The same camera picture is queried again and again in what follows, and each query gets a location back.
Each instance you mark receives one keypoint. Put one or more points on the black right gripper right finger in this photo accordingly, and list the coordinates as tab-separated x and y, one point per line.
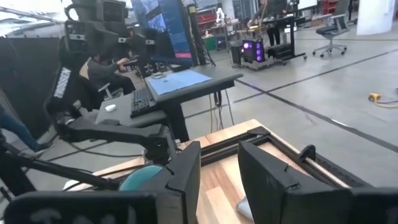
267	189

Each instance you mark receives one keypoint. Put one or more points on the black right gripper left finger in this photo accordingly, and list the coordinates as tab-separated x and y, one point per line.
180	193

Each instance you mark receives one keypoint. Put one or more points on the teal speckled mug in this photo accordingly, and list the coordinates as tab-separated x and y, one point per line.
136	179

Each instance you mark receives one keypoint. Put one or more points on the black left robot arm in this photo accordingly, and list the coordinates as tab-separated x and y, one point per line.
102	132

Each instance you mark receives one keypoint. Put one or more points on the folded grey cloth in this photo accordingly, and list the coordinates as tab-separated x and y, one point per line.
245	210

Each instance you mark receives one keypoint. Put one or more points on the backlit keyboard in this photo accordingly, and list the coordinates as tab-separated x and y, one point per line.
141	101

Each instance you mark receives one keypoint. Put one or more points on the grey computer desk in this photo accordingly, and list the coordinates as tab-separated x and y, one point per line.
199	91

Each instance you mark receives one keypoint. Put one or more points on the computer mouse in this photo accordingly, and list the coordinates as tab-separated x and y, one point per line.
110	107

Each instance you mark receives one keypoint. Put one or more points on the light blue desk mat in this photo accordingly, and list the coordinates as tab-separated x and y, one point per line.
177	81

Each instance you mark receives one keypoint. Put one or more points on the computer tower with purple lights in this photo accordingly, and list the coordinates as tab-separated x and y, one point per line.
253	51

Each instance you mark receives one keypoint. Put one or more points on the black standing desk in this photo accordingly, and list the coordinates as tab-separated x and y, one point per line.
284	49

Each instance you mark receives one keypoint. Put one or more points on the yellow power strip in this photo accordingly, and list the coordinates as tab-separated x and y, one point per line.
374	97

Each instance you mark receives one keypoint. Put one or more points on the person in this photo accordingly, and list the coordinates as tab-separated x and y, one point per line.
273	31
102	73
15	127

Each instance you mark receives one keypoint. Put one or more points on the computer monitor with blue screen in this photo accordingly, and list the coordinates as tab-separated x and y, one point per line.
168	28

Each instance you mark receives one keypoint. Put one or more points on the grey office chair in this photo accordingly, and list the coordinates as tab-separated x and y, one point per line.
329	29

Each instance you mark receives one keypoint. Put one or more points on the red bin rack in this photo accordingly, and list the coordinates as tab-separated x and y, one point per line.
206	20

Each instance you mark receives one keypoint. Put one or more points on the white pillar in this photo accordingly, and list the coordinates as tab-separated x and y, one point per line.
376	17

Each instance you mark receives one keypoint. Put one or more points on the black frame bracket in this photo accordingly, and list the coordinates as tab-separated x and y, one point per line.
308	152

